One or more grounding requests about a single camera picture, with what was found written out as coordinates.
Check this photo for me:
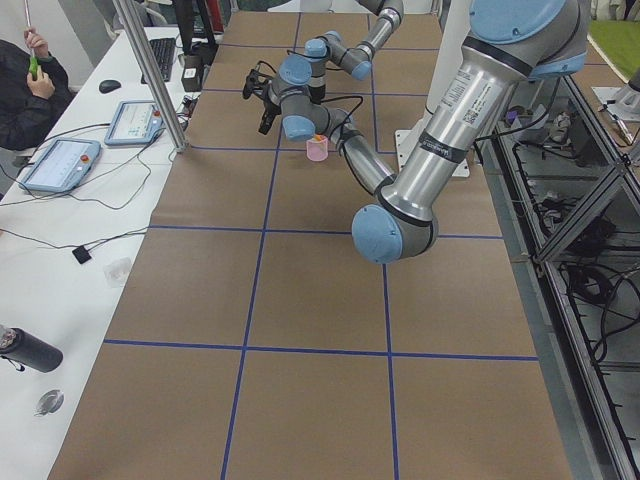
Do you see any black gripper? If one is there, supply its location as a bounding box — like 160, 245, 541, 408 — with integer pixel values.
308, 85, 326, 103
258, 85, 281, 134

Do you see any green highlighter pen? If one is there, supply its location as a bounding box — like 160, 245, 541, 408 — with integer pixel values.
29, 55, 39, 81

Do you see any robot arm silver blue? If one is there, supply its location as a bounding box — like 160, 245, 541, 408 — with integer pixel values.
243, 1, 591, 264
302, 0, 404, 104

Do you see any pink mesh pen holder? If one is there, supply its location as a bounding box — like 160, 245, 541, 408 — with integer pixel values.
306, 136, 329, 162

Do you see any person's hand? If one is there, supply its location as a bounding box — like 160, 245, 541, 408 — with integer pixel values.
26, 69, 55, 100

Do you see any black box with label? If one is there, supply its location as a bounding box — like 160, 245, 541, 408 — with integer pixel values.
181, 54, 203, 93

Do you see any black keyboard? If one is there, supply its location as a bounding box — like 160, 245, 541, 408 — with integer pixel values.
149, 37, 176, 82

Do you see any far blue teach pendant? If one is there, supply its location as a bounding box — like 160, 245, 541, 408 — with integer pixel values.
104, 100, 164, 147

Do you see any blue teach pendant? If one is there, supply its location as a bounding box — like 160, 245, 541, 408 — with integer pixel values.
104, 100, 164, 147
18, 138, 102, 193

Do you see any black computer mouse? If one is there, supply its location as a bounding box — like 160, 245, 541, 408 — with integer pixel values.
98, 79, 121, 94

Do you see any near blue teach pendant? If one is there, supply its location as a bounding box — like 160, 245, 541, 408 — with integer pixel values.
18, 138, 102, 193

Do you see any clear plastic wrapper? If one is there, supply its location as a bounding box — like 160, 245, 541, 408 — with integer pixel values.
103, 257, 132, 288

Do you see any small black sensor box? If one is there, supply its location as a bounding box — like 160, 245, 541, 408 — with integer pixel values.
72, 245, 92, 265

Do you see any person in black jacket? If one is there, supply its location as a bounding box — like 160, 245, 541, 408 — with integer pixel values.
1, 40, 73, 151

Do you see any black water bottle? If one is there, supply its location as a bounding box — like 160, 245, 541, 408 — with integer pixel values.
1, 325, 63, 373

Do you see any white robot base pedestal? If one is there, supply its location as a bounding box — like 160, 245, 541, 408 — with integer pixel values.
395, 0, 472, 169

